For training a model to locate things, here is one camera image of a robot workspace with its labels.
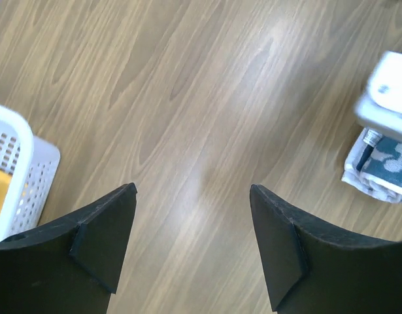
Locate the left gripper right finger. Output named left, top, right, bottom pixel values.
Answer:
left=250, top=185, right=402, bottom=313

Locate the white plastic basket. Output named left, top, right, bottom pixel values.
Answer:
left=0, top=105, right=61, bottom=242

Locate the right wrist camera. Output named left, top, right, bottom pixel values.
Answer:
left=354, top=51, right=402, bottom=142

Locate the blue white patterned towel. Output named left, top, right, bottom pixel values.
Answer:
left=341, top=128, right=402, bottom=203

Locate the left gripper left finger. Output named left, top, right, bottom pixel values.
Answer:
left=0, top=183, right=137, bottom=313

